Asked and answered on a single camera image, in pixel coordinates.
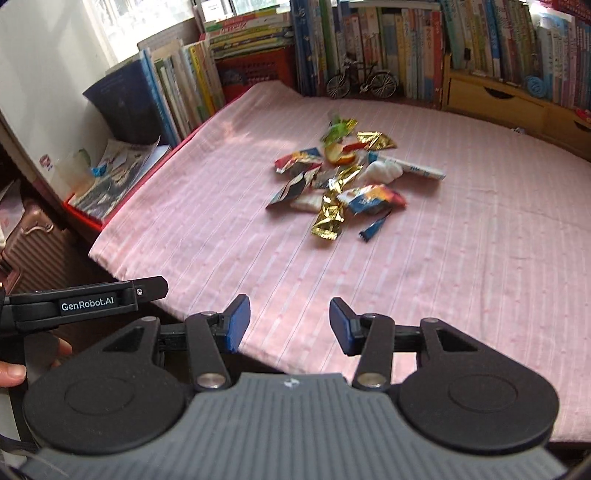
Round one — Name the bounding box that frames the blue white paper box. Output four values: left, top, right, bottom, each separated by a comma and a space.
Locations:
366, 151, 446, 181

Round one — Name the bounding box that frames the small blue wrapper strip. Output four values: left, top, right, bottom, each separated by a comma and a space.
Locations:
359, 210, 392, 243

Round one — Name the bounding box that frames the magazine stack on left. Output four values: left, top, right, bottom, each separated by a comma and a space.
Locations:
68, 140, 171, 222

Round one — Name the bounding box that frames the red blue biscuit packet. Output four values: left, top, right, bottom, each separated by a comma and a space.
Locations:
273, 148, 324, 177

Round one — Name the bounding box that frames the black miniature bicycle model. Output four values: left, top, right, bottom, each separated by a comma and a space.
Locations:
325, 56, 399, 99

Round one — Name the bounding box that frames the left hand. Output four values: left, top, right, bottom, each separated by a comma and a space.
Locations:
0, 338, 73, 388

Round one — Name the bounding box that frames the dark blue large book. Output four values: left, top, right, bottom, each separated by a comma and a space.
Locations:
83, 59, 172, 146

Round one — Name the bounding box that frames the pink striped tablecloth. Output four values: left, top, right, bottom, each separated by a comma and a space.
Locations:
90, 82, 590, 442

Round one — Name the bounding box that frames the red plastic crate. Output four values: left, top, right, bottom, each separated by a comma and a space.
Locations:
216, 46, 297, 103

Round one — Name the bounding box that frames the gold silver foil wrapper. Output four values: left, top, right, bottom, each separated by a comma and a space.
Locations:
311, 164, 363, 241

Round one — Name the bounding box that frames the gold triangular foil wrapper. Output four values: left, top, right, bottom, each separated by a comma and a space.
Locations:
356, 131, 398, 151

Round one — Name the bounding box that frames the pink ribbed suitcase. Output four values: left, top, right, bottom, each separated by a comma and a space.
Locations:
1, 200, 100, 294

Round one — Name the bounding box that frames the wooden drawer organizer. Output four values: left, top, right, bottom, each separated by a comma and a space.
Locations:
441, 54, 591, 160

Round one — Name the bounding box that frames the orange blue snack wrapper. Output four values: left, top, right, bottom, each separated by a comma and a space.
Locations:
337, 184, 407, 215

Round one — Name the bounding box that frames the horizontal book stack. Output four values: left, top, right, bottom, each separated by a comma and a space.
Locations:
202, 6, 294, 60

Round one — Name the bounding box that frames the grey pink snack pouch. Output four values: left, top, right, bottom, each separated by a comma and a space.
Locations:
266, 167, 321, 209

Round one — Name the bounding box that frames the green clear plastic wrapper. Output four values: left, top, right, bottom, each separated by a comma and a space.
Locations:
321, 111, 358, 147

